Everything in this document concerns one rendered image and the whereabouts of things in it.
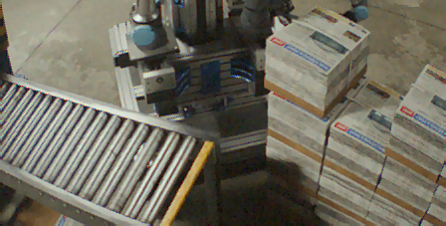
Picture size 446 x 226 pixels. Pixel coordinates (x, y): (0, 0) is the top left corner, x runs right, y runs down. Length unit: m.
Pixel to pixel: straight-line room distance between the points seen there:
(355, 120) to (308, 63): 0.32
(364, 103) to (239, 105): 1.03
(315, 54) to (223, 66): 0.70
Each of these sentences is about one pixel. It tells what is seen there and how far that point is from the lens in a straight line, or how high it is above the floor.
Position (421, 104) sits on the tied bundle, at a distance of 1.97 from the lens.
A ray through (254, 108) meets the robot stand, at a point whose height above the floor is 0.21.
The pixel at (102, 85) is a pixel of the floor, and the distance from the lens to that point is 3.69.
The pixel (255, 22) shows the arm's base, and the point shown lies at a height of 0.85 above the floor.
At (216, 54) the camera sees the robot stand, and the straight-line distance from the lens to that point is 2.62.
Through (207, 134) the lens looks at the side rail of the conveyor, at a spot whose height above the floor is 0.80.
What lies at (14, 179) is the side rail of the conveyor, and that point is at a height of 0.77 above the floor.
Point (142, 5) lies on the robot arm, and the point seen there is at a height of 1.13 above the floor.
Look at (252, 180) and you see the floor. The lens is 3.03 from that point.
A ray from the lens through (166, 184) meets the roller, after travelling 1.98.
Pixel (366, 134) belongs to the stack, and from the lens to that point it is 2.12.
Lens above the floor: 2.31
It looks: 42 degrees down
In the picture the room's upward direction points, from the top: 2 degrees counter-clockwise
